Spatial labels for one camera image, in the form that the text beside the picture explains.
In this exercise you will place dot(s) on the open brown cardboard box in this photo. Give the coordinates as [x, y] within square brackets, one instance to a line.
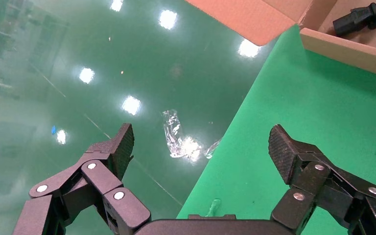
[256, 18]

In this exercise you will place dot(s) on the green table cloth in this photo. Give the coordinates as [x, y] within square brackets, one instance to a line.
[304, 107]

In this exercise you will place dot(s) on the small blue scrap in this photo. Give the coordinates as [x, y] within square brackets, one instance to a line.
[53, 130]

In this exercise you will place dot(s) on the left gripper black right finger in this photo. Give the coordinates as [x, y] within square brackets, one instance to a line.
[324, 191]

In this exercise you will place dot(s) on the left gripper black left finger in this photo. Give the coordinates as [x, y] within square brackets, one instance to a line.
[103, 181]

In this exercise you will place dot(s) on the clear plastic wrapper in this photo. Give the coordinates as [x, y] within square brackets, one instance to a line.
[175, 136]

